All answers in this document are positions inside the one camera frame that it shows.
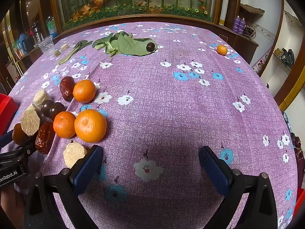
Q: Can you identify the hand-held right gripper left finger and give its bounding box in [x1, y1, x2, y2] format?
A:
[24, 145, 104, 229]

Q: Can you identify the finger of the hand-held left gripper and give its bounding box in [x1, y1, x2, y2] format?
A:
[0, 129, 15, 148]
[0, 139, 39, 159]

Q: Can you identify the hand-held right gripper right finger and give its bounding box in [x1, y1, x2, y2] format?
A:
[198, 145, 278, 229]

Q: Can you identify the brown round fruit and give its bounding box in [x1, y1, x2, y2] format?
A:
[12, 123, 29, 145]

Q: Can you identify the red date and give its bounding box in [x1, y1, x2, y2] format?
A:
[59, 76, 75, 102]
[35, 122, 56, 155]

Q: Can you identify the greyish cut root piece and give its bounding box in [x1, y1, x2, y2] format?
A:
[20, 103, 43, 137]

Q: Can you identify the red tray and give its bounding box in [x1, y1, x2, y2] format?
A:
[0, 94, 19, 136]

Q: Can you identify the large orange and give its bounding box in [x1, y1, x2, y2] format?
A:
[74, 109, 107, 143]

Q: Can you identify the mandarin orange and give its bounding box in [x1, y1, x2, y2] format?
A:
[53, 111, 77, 139]
[73, 79, 96, 104]

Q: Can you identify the beige cut root piece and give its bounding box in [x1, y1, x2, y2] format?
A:
[33, 89, 52, 110]

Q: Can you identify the purple floral tablecloth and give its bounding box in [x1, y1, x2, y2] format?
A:
[7, 21, 299, 229]

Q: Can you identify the dark red printed cloth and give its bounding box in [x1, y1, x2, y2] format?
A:
[292, 136, 305, 170]

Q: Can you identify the blue thermos jug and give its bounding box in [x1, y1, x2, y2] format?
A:
[14, 33, 30, 55]

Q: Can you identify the clear plastic cup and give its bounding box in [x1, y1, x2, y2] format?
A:
[37, 35, 56, 55]

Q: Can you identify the small bok choy stalk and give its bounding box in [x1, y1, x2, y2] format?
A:
[58, 40, 93, 65]

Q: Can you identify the steel thermos flask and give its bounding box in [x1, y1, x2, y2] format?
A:
[30, 21, 44, 43]

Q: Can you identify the pink floral bag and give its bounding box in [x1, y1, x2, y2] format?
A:
[251, 48, 272, 77]

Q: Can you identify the plastic water bottle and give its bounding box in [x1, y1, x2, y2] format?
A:
[46, 17, 58, 37]

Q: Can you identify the green leafy vegetable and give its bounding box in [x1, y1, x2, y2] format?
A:
[92, 31, 158, 58]

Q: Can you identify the dark tool pile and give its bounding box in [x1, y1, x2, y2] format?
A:
[274, 48, 296, 66]

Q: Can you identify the brown wooden shelf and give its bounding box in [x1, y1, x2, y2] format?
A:
[239, 3, 265, 15]

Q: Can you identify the black wire basket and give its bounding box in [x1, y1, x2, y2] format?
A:
[243, 25, 256, 39]

